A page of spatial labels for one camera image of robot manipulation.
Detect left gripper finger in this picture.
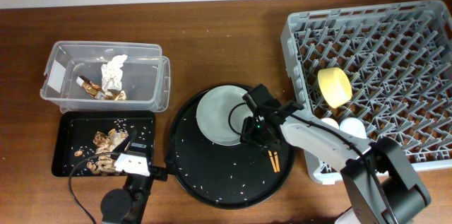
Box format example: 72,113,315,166
150,153,174,182
122,129,137,152

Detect food scraps pile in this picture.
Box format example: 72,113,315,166
74,129,129,176

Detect wooden chopstick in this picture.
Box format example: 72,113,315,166
273,151,280,172
268,151,278,173

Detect grey plate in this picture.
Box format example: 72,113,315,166
196,85,252,146

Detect gold foil wrapper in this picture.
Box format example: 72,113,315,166
76,76,127,100

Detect white napkin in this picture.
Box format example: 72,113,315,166
101,54,128,92

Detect pink cup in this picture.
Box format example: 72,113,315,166
321,117,340,129

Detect yellow bowl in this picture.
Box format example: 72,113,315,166
317,67,352,108

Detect blue cup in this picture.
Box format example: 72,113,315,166
339,117,367,139

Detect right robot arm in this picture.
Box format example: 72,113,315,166
242,100,432,223

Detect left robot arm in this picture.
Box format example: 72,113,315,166
100,130,168,224

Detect grey dishwasher rack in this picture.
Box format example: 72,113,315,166
280,0,451,172

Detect round black tray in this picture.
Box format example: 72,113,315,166
165,88,295,209

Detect clear plastic bin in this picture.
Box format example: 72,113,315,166
40,41,171,113

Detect black rectangular tray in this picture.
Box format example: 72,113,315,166
52,111,156,177

